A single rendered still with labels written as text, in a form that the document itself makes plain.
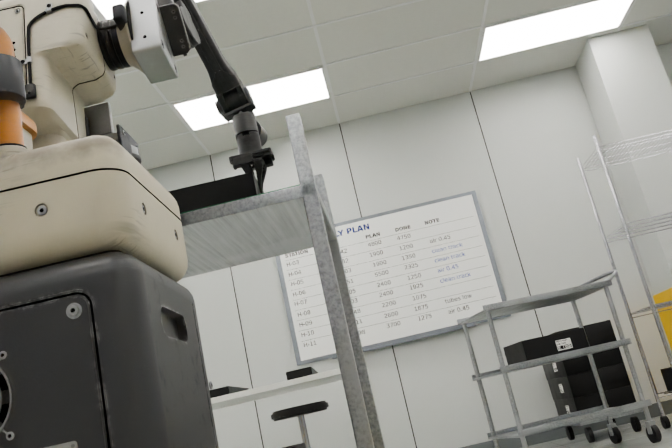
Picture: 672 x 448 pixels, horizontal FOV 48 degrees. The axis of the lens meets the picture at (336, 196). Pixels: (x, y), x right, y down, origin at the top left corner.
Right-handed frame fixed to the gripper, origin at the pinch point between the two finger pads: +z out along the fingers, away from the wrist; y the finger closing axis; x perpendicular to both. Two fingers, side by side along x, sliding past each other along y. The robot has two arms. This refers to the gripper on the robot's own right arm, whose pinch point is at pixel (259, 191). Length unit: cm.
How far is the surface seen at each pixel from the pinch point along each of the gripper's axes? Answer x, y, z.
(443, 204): -458, -103, -91
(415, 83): -416, -102, -188
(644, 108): -405, -270, -116
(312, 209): 26.8, -12.4, 14.4
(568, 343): -285, -128, 47
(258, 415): -463, 88, 43
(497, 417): -457, -99, 87
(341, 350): 27, -12, 42
